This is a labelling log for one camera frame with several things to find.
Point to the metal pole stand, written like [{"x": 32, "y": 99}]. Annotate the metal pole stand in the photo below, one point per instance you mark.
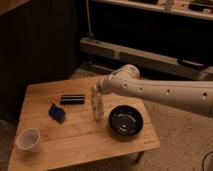
[{"x": 90, "y": 33}]

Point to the blue crumpled object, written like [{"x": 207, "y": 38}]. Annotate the blue crumpled object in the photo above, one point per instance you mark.
[{"x": 56, "y": 113}]

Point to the black round bowl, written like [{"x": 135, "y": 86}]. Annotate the black round bowl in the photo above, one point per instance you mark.
[{"x": 125, "y": 120}]

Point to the wooden shelf board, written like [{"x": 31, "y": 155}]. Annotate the wooden shelf board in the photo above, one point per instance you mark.
[{"x": 176, "y": 7}]

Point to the wooden low table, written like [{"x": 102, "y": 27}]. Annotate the wooden low table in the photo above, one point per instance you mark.
[{"x": 80, "y": 139}]

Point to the black bottle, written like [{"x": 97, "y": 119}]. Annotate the black bottle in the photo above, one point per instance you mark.
[{"x": 72, "y": 99}]

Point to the clear plastic cup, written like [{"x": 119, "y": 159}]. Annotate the clear plastic cup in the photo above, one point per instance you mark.
[{"x": 29, "y": 140}]

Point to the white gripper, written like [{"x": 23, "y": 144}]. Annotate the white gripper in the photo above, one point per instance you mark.
[{"x": 97, "y": 100}]

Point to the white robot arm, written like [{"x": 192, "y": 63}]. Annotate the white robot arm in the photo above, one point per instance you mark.
[{"x": 192, "y": 96}]

